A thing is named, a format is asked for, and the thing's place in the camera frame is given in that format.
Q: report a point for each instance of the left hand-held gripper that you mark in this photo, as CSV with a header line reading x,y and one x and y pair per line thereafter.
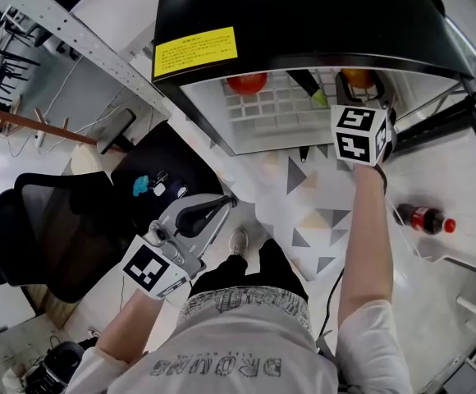
x,y
145,267

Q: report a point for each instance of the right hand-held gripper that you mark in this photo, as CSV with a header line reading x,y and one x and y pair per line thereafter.
x,y
353,138

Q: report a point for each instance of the orange fruit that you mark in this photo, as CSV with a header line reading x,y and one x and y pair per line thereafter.
x,y
358,78

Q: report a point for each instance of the black mini fridge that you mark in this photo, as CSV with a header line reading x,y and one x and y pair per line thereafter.
x,y
303,15

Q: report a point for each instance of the red apple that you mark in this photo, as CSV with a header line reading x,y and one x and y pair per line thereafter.
x,y
247,83

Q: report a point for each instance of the person's right forearm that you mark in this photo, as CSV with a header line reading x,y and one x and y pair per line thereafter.
x,y
367,240

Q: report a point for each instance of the person's left forearm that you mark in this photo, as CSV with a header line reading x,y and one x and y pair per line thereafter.
x,y
133,326

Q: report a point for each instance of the person's left white shoe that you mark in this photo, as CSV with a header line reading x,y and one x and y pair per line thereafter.
x,y
239,242

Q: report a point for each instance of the small white object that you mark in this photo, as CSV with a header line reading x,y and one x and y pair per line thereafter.
x,y
158,189

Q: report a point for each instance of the eyeglasses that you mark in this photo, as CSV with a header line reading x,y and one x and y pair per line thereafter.
x,y
162,175

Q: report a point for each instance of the black square stool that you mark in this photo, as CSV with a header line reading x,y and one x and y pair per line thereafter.
x,y
160,146

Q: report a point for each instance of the black wrist band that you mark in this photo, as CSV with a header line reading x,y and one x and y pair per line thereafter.
x,y
381,175

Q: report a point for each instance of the person's black trousers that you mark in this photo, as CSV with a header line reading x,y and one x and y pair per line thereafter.
x,y
271,269

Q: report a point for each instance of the triangle patterned white mat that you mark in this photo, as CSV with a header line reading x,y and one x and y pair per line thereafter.
x,y
316,195

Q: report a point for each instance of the dark gray box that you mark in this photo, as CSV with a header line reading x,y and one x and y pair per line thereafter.
x,y
117,131

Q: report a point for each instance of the beige round stool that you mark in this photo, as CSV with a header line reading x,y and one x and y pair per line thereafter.
x,y
85,160

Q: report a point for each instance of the person's white printed shirt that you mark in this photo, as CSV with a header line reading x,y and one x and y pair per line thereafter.
x,y
242,343

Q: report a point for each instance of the black mesh office chair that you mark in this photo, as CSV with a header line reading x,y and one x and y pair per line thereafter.
x,y
57,236

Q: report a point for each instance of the cola bottle with red label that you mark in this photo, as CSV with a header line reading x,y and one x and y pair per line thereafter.
x,y
422,219

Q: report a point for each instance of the white power strip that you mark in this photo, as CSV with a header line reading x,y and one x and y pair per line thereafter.
x,y
39,138

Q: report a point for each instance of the wooden coat rack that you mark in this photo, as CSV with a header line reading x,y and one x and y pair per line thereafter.
x,y
37,125

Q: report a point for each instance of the white metal shelving rack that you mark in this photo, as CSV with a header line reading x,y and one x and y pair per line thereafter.
x,y
98,53

